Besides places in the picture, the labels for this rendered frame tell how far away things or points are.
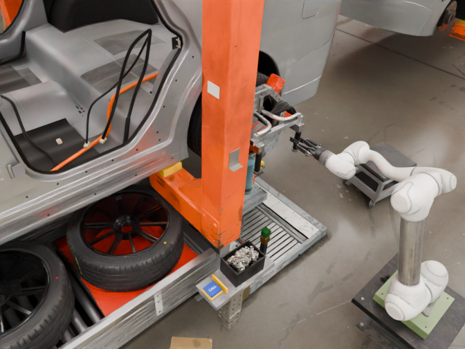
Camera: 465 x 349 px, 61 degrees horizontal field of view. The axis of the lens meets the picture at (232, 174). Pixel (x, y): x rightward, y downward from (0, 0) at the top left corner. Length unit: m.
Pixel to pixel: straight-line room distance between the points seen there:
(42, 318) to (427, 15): 4.14
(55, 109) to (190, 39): 1.08
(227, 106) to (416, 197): 0.87
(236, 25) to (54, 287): 1.52
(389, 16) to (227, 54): 3.20
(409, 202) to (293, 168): 1.90
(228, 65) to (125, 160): 0.89
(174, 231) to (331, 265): 1.18
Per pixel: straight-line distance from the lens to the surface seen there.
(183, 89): 2.18
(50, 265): 2.32
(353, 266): 2.98
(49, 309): 2.16
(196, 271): 2.37
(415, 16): 4.58
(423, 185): 1.88
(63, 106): 2.78
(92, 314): 2.37
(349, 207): 3.37
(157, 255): 2.23
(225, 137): 1.68
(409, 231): 1.97
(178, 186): 2.33
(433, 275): 2.30
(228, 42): 1.49
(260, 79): 2.44
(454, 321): 2.61
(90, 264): 2.27
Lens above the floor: 2.26
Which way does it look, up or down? 41 degrees down
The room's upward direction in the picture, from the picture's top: 4 degrees clockwise
